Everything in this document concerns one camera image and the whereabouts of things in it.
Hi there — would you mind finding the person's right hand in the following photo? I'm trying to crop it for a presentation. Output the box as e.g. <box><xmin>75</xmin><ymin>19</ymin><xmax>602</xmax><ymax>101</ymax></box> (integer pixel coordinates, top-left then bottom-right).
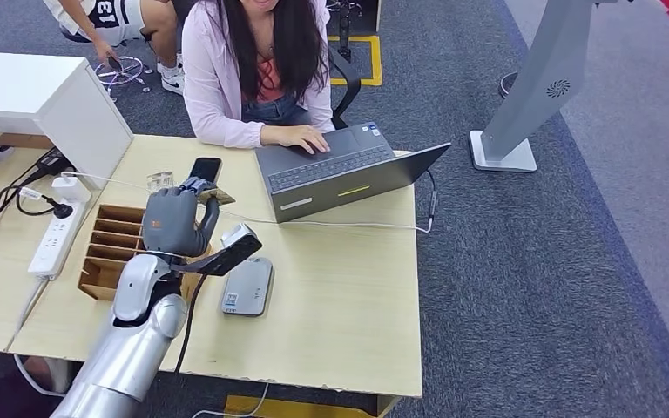
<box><xmin>260</xmin><ymin>124</ymin><xmax>331</xmax><ymax>156</ymax></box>

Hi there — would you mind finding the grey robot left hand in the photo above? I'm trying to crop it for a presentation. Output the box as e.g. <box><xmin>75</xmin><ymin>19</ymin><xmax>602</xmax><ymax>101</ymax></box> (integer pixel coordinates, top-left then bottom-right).
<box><xmin>140</xmin><ymin>175</ymin><xmax>221</xmax><ymax>259</ymax></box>

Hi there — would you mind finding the clear card sleeve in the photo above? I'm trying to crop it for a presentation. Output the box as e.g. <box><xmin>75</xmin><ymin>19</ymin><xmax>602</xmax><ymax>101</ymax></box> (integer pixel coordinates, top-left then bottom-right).
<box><xmin>146</xmin><ymin>170</ymin><xmax>175</xmax><ymax>194</ymax></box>

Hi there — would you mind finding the seated person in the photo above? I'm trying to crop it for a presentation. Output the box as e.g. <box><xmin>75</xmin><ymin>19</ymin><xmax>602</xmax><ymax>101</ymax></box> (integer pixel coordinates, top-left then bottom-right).
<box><xmin>181</xmin><ymin>0</ymin><xmax>339</xmax><ymax>157</ymax></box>

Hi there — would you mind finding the grey card reader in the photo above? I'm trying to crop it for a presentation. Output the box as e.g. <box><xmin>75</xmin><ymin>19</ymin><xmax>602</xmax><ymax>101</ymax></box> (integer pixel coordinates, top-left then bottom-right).
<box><xmin>221</xmin><ymin>256</ymin><xmax>275</xmax><ymax>318</ymax></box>

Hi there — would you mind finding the person on stool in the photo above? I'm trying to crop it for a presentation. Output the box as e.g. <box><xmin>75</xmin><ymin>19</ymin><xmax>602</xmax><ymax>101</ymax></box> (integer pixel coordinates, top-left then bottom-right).
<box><xmin>43</xmin><ymin>0</ymin><xmax>186</xmax><ymax>97</ymax></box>

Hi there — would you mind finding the wooden slotted organizer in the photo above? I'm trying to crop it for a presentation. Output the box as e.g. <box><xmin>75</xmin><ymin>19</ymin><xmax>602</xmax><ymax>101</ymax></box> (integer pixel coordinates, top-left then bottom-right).
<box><xmin>78</xmin><ymin>203</ymin><xmax>214</xmax><ymax>303</ymax></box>

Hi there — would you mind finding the black smartphone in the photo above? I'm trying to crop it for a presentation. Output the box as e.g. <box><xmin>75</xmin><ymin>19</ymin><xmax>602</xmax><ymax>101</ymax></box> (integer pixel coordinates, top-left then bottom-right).
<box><xmin>188</xmin><ymin>157</ymin><xmax>223</xmax><ymax>185</ymax></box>

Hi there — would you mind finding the grey open laptop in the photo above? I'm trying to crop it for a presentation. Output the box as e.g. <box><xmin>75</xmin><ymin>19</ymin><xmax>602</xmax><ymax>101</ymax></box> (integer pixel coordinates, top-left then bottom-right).
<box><xmin>254</xmin><ymin>121</ymin><xmax>453</xmax><ymax>225</ymax></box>

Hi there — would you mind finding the white charger block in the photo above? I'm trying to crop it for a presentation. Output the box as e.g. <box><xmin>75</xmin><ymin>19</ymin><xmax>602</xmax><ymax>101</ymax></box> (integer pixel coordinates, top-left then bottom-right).
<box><xmin>51</xmin><ymin>175</ymin><xmax>92</xmax><ymax>203</ymax></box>

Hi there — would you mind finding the black tripod stand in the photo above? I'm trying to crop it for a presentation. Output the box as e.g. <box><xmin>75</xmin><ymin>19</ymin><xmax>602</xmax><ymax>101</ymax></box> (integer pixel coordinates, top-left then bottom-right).
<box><xmin>331</xmin><ymin>0</ymin><xmax>353</xmax><ymax>63</ymax></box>

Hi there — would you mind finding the white power strip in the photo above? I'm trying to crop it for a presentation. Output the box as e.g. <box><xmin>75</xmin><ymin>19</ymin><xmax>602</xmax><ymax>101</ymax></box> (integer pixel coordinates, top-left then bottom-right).
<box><xmin>27</xmin><ymin>199</ymin><xmax>86</xmax><ymax>280</ymax></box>

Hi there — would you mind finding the black power adapter brick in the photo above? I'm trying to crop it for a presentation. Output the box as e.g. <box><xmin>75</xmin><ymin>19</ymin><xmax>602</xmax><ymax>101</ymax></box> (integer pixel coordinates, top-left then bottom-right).
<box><xmin>34</xmin><ymin>146</ymin><xmax>75</xmax><ymax>177</ymax></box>

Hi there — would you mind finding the chrome stool base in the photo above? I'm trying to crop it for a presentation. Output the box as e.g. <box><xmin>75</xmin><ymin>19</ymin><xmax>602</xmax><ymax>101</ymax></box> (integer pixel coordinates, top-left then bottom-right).
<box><xmin>94</xmin><ymin>54</ymin><xmax>152</xmax><ymax>102</ymax></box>

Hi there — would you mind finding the wooden board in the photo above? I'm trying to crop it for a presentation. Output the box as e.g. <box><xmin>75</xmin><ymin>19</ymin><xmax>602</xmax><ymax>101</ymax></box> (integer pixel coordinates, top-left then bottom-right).
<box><xmin>0</xmin><ymin>132</ymin><xmax>54</xmax><ymax>151</ymax></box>

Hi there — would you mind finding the white desk leg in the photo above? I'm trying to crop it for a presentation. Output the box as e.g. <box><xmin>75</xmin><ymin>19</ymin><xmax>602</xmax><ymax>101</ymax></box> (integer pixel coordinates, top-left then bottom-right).
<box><xmin>45</xmin><ymin>357</ymin><xmax>73</xmax><ymax>394</ymax></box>

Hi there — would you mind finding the white desk cabinet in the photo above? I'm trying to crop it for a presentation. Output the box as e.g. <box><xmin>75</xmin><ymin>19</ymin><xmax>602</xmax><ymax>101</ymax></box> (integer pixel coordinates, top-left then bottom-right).
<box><xmin>0</xmin><ymin>51</ymin><xmax>135</xmax><ymax>191</ymax></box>

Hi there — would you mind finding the round floor stand base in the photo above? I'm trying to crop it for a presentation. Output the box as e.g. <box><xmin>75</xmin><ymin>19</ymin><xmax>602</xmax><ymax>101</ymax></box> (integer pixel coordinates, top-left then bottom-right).
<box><xmin>498</xmin><ymin>71</ymin><xmax>520</xmax><ymax>100</ymax></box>

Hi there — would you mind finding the yellow floor plate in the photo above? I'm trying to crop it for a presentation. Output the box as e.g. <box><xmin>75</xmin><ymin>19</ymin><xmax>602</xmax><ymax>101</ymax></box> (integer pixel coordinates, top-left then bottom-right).
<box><xmin>223</xmin><ymin>394</ymin><xmax>399</xmax><ymax>418</ymax></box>

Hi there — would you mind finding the grey kiosk stand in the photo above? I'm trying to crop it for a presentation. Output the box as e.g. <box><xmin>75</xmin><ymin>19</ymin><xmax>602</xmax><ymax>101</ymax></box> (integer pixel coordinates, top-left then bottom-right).
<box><xmin>470</xmin><ymin>0</ymin><xmax>639</xmax><ymax>173</ymax></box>

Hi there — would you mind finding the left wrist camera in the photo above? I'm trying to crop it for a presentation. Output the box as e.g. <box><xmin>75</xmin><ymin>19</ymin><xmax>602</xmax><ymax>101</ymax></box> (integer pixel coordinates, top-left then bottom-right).
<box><xmin>172</xmin><ymin>223</ymin><xmax>264</xmax><ymax>278</ymax></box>

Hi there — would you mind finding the thin white charging cable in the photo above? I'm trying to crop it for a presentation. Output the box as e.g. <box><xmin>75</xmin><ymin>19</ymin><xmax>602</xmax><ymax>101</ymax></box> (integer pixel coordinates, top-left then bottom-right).
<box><xmin>60</xmin><ymin>171</ymin><xmax>435</xmax><ymax>235</ymax></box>

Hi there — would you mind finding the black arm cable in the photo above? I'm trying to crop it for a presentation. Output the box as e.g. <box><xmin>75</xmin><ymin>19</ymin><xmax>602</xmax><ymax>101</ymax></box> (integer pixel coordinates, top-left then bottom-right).
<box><xmin>173</xmin><ymin>273</ymin><xmax>209</xmax><ymax>375</ymax></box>

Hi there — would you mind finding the black plug with cable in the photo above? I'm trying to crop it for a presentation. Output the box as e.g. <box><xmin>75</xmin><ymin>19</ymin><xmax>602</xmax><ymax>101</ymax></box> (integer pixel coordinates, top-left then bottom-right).
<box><xmin>0</xmin><ymin>167</ymin><xmax>75</xmax><ymax>244</ymax></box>

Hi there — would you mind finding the thin white hanging cable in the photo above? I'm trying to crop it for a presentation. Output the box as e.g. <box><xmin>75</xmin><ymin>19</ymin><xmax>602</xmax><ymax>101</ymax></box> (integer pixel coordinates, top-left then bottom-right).
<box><xmin>193</xmin><ymin>383</ymin><xmax>269</xmax><ymax>418</ymax></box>

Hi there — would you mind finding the white power strip cord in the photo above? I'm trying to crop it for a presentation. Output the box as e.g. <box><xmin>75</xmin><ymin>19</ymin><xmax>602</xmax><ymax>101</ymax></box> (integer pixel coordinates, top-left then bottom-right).
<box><xmin>10</xmin><ymin>278</ymin><xmax>67</xmax><ymax>399</ymax></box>

